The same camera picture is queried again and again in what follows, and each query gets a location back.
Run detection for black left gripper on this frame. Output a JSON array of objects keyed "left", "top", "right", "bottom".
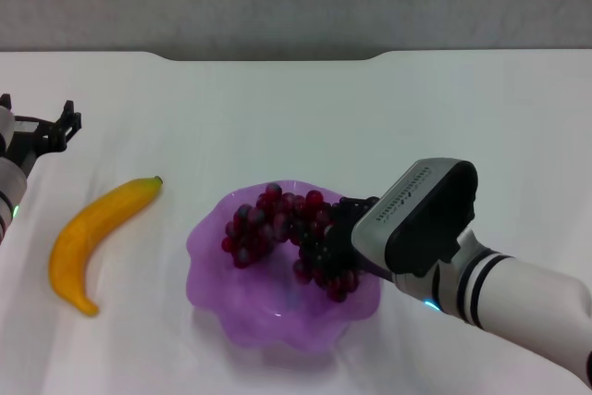
[{"left": 0, "top": 93, "right": 83, "bottom": 177}]

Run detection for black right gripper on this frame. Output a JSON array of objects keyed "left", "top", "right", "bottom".
[{"left": 322, "top": 196, "right": 395, "bottom": 282}]

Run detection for dark red grape bunch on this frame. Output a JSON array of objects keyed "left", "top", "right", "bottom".
[{"left": 220, "top": 181, "right": 362, "bottom": 304}]

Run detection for yellow banana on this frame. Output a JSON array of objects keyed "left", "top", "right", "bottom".
[{"left": 48, "top": 175, "right": 164, "bottom": 318}]

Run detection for purple wavy plastic bowl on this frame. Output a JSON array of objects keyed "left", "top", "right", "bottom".
[{"left": 186, "top": 179, "right": 385, "bottom": 360}]

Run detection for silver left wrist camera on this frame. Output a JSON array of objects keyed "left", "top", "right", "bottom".
[{"left": 0, "top": 106, "right": 16, "bottom": 152}]

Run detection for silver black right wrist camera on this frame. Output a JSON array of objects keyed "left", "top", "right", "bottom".
[{"left": 351, "top": 158, "right": 480, "bottom": 283}]

